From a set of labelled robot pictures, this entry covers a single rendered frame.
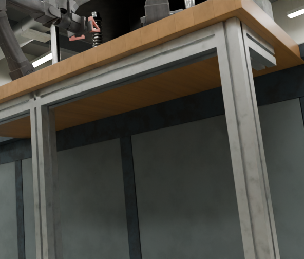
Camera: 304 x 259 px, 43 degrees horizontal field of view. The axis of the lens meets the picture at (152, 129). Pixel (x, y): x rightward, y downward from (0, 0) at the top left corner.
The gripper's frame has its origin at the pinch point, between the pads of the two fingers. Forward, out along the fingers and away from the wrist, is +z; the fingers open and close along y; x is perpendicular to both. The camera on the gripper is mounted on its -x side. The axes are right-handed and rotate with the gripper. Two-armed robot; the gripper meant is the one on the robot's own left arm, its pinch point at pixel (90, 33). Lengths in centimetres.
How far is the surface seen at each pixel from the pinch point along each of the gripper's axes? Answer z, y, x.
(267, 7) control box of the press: 82, -57, -23
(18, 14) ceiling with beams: 324, 493, -317
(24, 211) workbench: -12, 34, 76
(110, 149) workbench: -13, -18, 56
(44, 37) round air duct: 321, 414, -240
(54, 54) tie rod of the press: 63, 96, -37
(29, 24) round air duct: 290, 418, -257
